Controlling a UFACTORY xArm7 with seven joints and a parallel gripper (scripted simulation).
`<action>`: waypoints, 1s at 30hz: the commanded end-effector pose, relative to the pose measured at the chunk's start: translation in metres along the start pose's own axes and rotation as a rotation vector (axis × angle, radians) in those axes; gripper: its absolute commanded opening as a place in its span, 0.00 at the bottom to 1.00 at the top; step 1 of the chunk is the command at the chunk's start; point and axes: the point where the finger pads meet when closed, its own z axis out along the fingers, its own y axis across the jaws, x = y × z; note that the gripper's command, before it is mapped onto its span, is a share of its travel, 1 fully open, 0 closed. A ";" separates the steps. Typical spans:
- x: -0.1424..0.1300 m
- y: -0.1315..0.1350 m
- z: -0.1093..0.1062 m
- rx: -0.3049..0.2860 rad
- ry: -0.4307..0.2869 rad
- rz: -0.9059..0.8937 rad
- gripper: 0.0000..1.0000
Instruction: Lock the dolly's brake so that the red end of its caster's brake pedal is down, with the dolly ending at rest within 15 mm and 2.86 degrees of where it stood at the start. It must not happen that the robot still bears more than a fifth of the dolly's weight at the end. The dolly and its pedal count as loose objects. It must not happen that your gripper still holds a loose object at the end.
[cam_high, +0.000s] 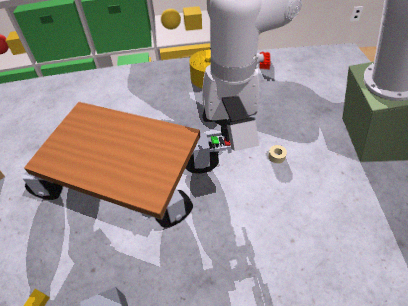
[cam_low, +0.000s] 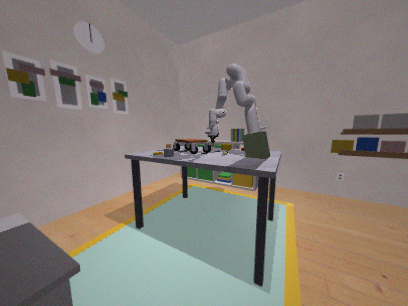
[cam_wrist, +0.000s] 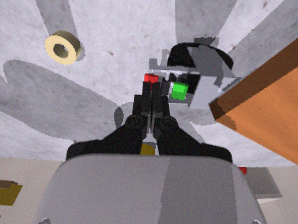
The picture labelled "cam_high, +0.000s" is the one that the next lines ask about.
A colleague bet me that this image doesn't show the yellow rectangular block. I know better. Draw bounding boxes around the yellow rectangular block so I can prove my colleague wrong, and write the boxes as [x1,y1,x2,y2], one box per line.
[24,289,50,306]

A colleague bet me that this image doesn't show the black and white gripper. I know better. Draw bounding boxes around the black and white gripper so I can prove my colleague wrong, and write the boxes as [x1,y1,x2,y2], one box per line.
[202,65,259,142]

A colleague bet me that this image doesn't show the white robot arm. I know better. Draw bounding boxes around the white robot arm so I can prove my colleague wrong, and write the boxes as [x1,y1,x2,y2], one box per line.
[210,0,408,151]

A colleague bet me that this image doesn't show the yellow cylinder with center hole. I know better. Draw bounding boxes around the yellow cylinder with center hole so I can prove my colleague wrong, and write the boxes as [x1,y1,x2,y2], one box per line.
[190,50,210,88]

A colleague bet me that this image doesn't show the red toy building brick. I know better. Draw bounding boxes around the red toy building brick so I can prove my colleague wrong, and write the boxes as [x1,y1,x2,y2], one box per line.
[259,52,270,69]

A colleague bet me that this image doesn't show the wooden platform dolly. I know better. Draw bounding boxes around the wooden platform dolly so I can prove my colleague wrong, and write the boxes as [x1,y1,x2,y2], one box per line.
[22,102,232,228]

